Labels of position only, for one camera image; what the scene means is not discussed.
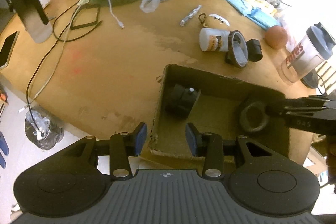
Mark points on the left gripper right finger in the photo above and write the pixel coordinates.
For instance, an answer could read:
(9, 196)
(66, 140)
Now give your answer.
(210, 146)

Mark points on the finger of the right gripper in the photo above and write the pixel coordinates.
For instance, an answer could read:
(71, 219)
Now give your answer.
(310, 101)
(282, 111)

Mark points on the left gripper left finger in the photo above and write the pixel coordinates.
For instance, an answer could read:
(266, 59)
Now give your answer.
(122, 146)

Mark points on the black tape roll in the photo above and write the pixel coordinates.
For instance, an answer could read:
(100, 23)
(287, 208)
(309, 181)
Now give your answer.
(252, 117)

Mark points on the black cylindrical lens part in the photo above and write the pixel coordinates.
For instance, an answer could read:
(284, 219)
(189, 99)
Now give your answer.
(182, 100)

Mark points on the black plastic adapter block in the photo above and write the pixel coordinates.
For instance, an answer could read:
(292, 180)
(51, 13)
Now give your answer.
(254, 50)

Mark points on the clear shaker bottle grey lid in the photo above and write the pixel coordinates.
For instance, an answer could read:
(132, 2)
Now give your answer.
(314, 48)

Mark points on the brown cardboard box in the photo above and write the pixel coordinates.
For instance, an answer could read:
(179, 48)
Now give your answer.
(215, 110)

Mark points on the red apple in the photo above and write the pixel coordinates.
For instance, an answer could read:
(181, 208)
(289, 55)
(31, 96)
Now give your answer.
(276, 37)

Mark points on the light blue wipes pack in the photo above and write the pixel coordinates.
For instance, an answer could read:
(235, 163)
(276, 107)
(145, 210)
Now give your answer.
(262, 19)

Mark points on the white pill bottle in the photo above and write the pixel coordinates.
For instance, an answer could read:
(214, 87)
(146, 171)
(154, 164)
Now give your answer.
(212, 40)

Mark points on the yellow wet wipes pack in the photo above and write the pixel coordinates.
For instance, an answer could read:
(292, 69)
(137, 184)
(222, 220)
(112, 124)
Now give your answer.
(262, 5)

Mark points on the tan cartoon earbud case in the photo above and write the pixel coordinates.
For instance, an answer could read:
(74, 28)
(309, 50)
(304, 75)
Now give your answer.
(214, 21)

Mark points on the blue wet wipes pack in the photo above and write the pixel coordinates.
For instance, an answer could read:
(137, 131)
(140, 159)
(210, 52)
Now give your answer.
(241, 6)

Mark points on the silver foil stick packet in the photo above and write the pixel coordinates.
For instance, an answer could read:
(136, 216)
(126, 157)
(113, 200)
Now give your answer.
(190, 15)

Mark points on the black eyeglasses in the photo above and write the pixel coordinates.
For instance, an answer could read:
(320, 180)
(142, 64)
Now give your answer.
(86, 16)

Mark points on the black tumbler bottle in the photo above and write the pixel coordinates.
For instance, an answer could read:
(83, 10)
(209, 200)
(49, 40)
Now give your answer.
(33, 17)

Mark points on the smartphone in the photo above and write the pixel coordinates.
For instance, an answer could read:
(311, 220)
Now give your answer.
(7, 49)

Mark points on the white tissue box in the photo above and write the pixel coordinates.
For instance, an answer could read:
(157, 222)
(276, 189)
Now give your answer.
(44, 3)

